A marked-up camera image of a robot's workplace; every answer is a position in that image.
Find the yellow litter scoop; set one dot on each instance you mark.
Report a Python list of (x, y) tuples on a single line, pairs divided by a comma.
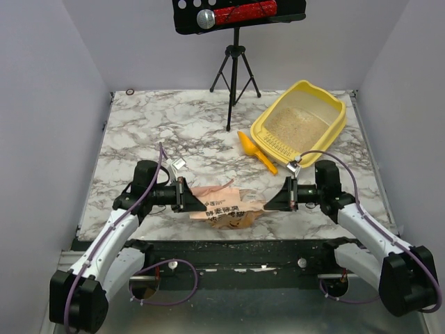
[(252, 150)]

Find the yellow litter box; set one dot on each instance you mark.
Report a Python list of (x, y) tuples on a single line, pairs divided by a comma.
[(305, 118)]

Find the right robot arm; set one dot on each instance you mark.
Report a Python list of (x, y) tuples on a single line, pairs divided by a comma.
[(403, 275)]

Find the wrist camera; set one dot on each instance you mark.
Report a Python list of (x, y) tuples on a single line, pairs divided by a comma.
[(295, 167), (174, 166)]

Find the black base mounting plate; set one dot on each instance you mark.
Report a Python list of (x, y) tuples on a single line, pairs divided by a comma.
[(266, 264)]

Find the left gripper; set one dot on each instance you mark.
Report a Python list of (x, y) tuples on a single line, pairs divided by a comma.
[(184, 200)]

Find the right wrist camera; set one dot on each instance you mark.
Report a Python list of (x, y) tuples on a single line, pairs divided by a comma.
[(295, 167)]

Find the red handled microphone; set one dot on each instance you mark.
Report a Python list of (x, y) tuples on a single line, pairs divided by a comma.
[(207, 19)]

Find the pink cat litter bag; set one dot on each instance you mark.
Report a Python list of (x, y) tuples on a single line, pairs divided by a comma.
[(228, 206)]

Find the aluminium rail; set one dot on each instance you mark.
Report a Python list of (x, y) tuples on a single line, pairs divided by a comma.
[(127, 262)]

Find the black tripod stand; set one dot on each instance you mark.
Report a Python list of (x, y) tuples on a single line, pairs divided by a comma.
[(235, 51)]

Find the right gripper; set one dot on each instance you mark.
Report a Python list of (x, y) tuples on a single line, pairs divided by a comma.
[(294, 193)]

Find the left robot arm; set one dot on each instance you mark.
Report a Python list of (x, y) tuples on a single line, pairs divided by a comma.
[(79, 297)]

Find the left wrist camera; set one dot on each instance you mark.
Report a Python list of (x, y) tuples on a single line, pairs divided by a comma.
[(174, 166)]

